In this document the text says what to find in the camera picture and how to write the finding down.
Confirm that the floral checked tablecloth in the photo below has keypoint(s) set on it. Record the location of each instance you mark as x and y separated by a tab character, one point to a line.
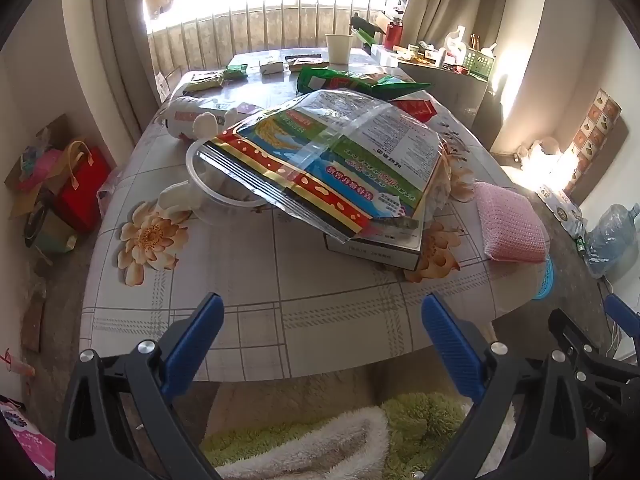
300	310

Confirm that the tile pattern wall panel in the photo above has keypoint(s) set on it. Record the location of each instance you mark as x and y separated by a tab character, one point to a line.
595	130

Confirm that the beige curtain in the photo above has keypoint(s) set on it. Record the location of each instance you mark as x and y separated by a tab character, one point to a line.
450	0
115	60

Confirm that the fuzzy blanket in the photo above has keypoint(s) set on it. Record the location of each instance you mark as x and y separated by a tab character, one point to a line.
325	440

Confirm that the small white box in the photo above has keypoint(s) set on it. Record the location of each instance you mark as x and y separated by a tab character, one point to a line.
271	66

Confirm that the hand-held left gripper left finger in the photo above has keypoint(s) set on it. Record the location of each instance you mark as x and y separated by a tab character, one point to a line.
195	345

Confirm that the small green packet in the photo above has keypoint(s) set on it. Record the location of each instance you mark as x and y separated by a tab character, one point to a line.
236	71

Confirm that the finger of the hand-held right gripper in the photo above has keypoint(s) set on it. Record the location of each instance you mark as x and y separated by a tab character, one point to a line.
575	332
622	315

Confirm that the blue plastic mesh basket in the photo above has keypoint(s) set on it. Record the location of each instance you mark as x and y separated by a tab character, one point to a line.
546	280

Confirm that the pack of bottled water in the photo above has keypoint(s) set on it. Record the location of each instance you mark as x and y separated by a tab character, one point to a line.
562	207

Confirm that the metal window railing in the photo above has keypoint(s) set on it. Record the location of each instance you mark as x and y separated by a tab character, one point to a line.
260	35

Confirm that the red gift bag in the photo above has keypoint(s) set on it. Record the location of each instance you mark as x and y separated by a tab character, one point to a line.
82	195

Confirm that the pink knitted cloth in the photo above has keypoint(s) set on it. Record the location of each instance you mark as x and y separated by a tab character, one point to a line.
510	220

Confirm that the white paper cup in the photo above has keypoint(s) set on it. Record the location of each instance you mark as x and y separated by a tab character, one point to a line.
338	50

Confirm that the green plastic basket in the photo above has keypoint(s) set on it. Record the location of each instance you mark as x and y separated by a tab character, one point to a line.
479	64

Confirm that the brown cardboard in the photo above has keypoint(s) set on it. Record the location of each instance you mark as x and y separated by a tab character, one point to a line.
55	132

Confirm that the clear plastic container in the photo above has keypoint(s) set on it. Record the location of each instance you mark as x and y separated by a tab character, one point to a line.
210	210

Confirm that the green snack bag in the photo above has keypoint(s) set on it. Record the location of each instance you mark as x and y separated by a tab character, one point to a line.
325	80

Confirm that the red foil packet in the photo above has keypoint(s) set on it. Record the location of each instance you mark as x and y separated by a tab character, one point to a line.
417	109

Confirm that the green drink can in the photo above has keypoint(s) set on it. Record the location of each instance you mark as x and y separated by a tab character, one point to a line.
581	246

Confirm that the bagged blue water jug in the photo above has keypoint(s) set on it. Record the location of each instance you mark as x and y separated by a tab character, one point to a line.
612	240

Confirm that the pale green gold packet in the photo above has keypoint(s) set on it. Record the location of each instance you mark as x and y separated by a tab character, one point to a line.
204	82

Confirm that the white plastic bottle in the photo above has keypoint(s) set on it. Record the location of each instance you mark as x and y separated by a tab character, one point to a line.
190	115

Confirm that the white plastic jug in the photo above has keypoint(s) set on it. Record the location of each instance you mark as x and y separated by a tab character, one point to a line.
456	42

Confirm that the white cardboard box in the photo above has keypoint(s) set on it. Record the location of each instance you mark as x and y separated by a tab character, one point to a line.
380	255

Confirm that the red thermos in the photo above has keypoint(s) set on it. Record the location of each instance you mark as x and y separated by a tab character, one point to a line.
393	37

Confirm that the pink printed bag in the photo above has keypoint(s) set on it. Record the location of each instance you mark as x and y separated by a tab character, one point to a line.
27	445

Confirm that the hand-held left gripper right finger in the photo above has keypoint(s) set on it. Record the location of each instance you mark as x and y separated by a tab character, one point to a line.
450	350

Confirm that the grey cabinet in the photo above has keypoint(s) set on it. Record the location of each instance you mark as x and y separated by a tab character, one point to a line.
465	95

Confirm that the printed clear plastic bag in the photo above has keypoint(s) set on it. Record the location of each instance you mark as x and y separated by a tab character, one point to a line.
325	160

